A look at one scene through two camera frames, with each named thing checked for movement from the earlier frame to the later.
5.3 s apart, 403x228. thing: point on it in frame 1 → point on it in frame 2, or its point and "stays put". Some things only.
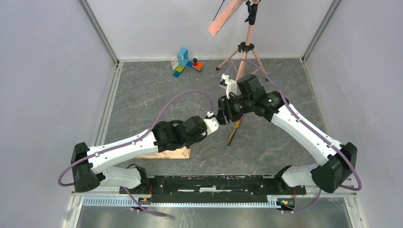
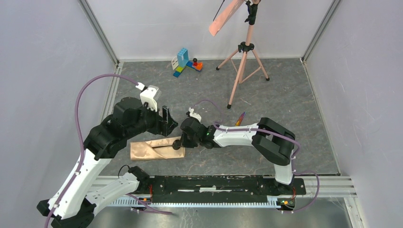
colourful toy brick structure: x=181 y=61 stays put
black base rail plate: x=219 y=188 stays put
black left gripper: x=199 y=138 → x=158 y=128
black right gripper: x=225 y=114 → x=185 y=143
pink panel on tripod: x=218 y=23 stays put
